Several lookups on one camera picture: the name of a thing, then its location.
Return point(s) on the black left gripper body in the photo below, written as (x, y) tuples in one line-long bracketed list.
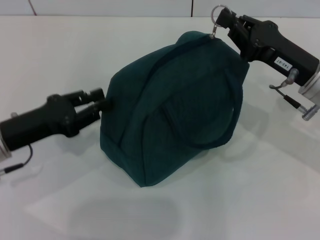
[(37, 122)]

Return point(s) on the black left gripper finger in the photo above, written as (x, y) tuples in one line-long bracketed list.
[(100, 106), (96, 94)]

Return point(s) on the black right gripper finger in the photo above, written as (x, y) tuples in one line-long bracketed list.
[(241, 42), (226, 18)]

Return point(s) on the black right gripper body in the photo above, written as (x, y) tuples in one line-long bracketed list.
[(282, 47)]

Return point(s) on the dark teal insulated lunch bag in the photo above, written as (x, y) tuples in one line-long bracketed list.
[(175, 105)]

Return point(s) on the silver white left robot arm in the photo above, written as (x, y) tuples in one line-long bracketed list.
[(4, 150)]

